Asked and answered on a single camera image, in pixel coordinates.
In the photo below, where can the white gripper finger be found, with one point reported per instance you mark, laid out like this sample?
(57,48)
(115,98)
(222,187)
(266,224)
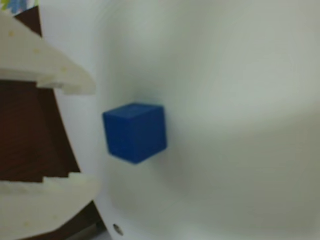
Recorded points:
(45,67)
(37,207)

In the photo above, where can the small blue cube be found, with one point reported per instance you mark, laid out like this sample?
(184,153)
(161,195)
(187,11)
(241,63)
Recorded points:
(136,133)

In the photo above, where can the green patterned cloth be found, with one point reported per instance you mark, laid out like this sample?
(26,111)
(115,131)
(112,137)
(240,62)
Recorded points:
(15,4)

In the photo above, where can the metal table screw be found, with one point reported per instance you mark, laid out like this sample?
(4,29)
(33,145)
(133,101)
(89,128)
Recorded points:
(117,228)

